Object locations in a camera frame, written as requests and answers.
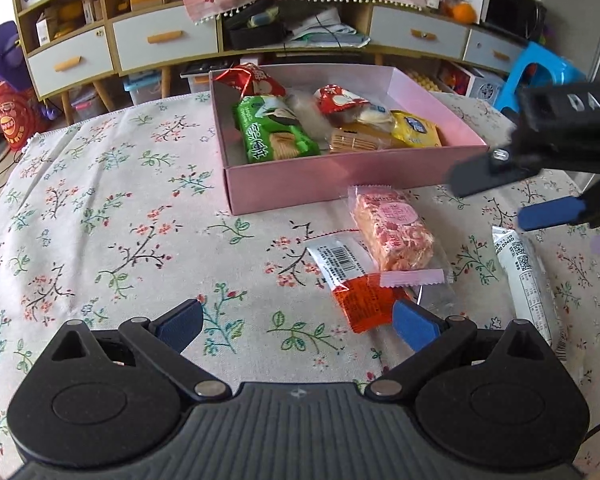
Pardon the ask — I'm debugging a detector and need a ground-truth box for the white long snack pack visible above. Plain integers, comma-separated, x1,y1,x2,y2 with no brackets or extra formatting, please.
492,226,567,362

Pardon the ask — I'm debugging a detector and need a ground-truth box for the orange fruit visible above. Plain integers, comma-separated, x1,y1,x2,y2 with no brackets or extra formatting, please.
451,1,479,25

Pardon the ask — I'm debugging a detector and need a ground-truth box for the red white snack pack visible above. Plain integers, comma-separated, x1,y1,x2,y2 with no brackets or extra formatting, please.
214,63,286,98
314,84,370,115

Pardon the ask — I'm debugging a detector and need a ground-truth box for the pink rice crisp pack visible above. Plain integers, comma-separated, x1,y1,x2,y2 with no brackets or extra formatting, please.
348,185,453,288

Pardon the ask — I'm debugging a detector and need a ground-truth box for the brown biscuit clear pack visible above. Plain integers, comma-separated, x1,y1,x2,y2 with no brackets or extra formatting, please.
328,129,380,153

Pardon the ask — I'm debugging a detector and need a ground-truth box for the clear white cake pack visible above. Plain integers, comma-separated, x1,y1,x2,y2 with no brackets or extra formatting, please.
286,90,332,143

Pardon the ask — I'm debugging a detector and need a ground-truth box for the yellow cracker snack pack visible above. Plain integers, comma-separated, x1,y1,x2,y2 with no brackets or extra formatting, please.
391,110,442,148

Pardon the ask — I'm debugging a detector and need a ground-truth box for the black microwave oven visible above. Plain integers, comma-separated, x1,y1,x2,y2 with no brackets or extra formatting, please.
460,0,546,42

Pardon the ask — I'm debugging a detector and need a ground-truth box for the purple hat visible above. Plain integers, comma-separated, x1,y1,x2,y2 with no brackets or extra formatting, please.
0,21,32,91

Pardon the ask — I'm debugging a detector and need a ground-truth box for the orange silver snack pack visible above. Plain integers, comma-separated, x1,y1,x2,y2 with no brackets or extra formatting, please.
306,232,414,334

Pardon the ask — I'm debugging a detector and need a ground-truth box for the wooden white TV cabinet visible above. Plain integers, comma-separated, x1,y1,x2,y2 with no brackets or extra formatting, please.
12,0,524,100

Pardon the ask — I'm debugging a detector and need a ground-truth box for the green cracker snack pack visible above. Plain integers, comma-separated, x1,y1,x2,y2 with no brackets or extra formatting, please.
233,94,321,164

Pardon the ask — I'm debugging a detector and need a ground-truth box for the blue plastic stool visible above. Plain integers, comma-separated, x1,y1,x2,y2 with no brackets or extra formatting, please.
494,42,585,113

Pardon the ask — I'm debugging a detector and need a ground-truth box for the white blue bread pack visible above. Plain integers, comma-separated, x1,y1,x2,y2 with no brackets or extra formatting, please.
356,103,396,133

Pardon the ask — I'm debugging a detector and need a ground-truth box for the pink cardboard box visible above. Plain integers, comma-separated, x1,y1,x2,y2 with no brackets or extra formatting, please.
208,63,490,216

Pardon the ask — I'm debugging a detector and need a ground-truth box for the yellow egg tray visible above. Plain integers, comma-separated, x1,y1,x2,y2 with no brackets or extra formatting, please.
406,68,442,92

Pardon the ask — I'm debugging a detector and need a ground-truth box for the yellow wafer snack pack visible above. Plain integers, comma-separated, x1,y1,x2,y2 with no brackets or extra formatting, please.
332,122,407,151

